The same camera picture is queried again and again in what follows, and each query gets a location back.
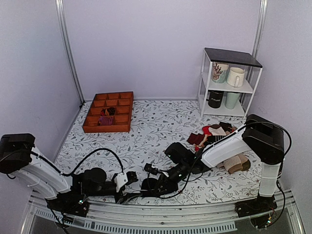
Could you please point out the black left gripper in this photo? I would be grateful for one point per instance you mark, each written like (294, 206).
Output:
(120, 198)

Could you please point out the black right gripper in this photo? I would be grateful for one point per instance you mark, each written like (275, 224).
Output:
(164, 182)

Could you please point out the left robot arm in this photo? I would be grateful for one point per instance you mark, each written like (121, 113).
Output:
(20, 157)

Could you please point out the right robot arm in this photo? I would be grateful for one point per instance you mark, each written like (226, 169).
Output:
(264, 138)

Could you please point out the purple rolled sock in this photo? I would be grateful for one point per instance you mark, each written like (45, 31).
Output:
(106, 120)

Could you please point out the floral tablecloth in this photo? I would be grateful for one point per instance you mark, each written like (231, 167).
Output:
(155, 124)

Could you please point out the dark red rolled sock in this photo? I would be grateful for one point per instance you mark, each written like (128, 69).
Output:
(110, 111)

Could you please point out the cream and brown sock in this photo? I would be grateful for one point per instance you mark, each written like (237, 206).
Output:
(235, 164)

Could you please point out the orange wooden divider tray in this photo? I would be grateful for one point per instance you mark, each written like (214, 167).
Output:
(123, 102)

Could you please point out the black mug white lettering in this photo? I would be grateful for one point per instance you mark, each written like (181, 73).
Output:
(215, 98)

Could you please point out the mint green tumbler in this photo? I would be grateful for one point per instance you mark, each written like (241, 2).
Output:
(231, 99)

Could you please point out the white shelf rack black top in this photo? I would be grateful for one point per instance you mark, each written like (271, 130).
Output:
(253, 70)

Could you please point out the floral ceramic mug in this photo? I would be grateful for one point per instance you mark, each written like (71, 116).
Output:
(220, 71)

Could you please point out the cream ribbed mug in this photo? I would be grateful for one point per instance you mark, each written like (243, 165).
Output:
(235, 77)

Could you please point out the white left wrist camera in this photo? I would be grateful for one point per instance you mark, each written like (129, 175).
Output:
(123, 179)

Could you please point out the aluminium front rail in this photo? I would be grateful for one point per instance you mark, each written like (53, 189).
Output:
(214, 218)

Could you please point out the left aluminium post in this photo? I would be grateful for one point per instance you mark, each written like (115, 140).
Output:
(68, 49)

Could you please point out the aluminium post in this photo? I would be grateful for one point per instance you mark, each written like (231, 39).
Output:
(68, 49)
(260, 27)

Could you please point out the right aluminium post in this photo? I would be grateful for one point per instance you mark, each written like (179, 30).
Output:
(260, 27)

